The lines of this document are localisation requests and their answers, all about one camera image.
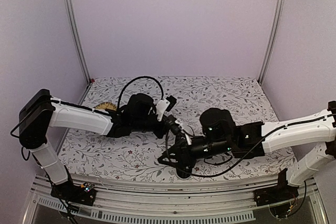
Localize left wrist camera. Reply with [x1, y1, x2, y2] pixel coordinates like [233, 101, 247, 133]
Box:
[155, 95, 177, 122]

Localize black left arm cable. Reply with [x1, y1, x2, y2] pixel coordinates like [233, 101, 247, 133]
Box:
[117, 76, 165, 112]

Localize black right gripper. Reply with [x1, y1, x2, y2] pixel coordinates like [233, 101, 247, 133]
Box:
[157, 136, 232, 169]

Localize floral patterned table mat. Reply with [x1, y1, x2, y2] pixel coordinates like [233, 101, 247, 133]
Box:
[59, 77, 296, 183]

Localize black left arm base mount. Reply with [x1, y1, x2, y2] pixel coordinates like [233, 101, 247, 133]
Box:
[51, 181, 97, 206]

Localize yellow woven bamboo basket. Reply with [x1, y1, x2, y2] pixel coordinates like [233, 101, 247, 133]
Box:
[94, 102, 117, 111]

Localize right rear aluminium frame post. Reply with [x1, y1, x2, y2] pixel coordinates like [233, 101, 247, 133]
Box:
[258, 0, 285, 86]

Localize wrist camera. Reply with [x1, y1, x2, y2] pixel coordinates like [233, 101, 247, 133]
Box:
[166, 115, 194, 145]
[155, 95, 177, 122]

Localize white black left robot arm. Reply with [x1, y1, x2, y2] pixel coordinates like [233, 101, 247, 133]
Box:
[10, 89, 176, 200]

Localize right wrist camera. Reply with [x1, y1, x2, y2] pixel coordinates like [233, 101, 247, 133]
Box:
[166, 115, 194, 145]

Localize left rear aluminium frame post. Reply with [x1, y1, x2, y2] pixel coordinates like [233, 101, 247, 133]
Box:
[64, 0, 91, 85]

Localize black white canvas sneaker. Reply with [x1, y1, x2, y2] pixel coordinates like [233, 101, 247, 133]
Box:
[176, 167, 192, 179]

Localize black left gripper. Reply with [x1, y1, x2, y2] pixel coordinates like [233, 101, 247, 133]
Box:
[132, 113, 172, 139]

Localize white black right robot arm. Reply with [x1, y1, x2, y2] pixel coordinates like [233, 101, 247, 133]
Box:
[158, 101, 335, 201]

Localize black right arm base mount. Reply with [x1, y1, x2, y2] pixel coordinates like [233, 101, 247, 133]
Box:
[253, 168, 299, 206]

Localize aluminium frame post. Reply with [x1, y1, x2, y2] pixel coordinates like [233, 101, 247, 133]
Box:
[258, 0, 285, 86]
[64, 0, 91, 85]

